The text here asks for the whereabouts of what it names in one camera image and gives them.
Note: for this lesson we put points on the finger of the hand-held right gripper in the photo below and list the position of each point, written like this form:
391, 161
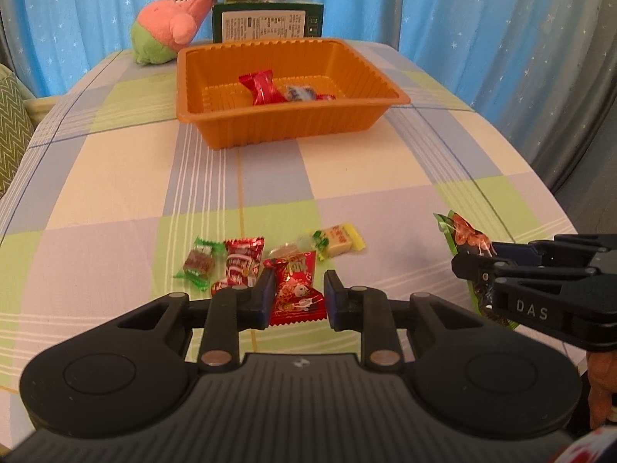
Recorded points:
513, 251
475, 267

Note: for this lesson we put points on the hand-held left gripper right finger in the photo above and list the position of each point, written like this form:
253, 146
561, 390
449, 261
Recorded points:
333, 299

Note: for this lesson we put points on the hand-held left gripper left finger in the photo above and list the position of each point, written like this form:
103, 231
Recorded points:
264, 299

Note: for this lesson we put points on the red cartoon snack packet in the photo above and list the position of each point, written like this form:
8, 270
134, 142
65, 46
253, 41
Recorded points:
296, 294

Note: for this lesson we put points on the long green snack packet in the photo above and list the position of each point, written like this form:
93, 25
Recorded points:
462, 234

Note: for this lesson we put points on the red white candy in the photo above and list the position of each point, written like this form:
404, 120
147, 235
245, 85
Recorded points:
243, 263

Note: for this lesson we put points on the clear candy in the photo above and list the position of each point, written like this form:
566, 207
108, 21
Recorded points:
289, 250

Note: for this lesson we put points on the yellow green candy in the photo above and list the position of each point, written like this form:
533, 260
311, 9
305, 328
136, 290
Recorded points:
340, 238

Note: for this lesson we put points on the green brown candy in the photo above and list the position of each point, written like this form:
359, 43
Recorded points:
198, 263

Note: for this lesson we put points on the orange plastic tray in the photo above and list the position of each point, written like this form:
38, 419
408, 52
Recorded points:
217, 125

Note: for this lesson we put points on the red white label snack packet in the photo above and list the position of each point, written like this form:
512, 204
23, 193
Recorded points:
328, 97
262, 89

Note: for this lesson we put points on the clear packet of dark sticks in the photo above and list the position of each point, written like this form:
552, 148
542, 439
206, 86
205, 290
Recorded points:
299, 92

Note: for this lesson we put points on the person's right hand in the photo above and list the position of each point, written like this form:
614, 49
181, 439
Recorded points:
602, 386

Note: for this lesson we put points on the person's red patterned clothing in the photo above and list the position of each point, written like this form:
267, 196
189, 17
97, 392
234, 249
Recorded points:
588, 451

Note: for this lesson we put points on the plaid tablecloth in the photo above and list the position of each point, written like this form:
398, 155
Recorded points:
120, 178

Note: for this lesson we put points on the blue grey star curtain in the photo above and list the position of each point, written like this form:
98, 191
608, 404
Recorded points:
458, 9
72, 9

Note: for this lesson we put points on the dark green carton box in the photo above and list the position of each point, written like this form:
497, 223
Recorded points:
265, 21

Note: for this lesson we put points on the pink green star plush toy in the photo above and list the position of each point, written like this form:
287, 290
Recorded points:
164, 29

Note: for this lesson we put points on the light green sofa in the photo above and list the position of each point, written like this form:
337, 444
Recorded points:
46, 106

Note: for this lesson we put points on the green zigzag pillow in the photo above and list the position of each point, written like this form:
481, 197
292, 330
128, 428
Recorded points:
14, 130

